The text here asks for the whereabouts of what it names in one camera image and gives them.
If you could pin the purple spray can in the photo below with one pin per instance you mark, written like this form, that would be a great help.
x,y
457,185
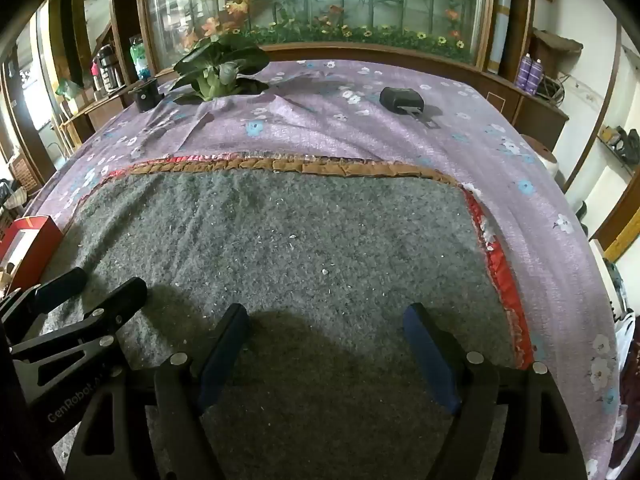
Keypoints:
x,y
536,77
524,75

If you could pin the green bag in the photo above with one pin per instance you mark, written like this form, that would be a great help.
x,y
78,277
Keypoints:
x,y
67,91

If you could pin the pink bottle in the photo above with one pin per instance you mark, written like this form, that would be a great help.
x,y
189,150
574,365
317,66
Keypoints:
x,y
94,72

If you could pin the green plastic bottle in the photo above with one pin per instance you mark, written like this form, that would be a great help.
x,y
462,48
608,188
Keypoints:
x,y
139,60

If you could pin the artificial green plant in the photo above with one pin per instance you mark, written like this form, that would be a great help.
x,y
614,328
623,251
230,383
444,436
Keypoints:
x,y
220,77

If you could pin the brown cardboard box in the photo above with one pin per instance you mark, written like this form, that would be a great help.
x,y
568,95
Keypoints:
x,y
557,50

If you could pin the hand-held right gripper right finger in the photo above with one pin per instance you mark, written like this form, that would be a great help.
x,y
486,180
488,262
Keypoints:
x,y
430,360

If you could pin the black power tool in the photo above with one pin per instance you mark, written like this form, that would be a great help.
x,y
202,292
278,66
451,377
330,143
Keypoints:
x,y
629,146

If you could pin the small yellow box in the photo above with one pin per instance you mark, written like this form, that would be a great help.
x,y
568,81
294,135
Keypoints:
x,y
608,135

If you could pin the floral painted glass panel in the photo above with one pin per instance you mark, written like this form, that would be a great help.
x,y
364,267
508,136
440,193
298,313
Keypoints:
x,y
350,0

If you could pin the purple floral bedsheet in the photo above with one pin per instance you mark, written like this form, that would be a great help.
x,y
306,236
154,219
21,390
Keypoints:
x,y
350,130

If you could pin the red shallow cardboard box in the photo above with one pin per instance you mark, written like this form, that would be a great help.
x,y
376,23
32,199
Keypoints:
x,y
35,245

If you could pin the rolled white blue mat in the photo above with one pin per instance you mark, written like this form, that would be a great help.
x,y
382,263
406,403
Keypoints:
x,y
501,20

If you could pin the small black round container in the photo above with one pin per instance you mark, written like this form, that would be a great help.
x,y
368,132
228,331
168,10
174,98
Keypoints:
x,y
145,97

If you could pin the grey felt mat red trim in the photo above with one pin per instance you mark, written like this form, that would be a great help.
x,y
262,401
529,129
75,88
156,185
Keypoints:
x,y
310,240

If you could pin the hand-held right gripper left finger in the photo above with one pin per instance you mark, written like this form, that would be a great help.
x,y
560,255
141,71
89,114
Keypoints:
x,y
227,350

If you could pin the small black case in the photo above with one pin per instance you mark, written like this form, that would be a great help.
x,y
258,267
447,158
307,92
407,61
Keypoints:
x,y
400,99

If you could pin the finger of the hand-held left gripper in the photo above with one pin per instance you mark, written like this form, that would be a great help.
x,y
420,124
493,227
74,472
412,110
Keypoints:
x,y
60,285
122,297

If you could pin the black thermos jug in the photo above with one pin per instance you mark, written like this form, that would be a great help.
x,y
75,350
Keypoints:
x,y
107,70

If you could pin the wooden sideboard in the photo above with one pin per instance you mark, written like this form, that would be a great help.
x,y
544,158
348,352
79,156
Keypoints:
x,y
100,110

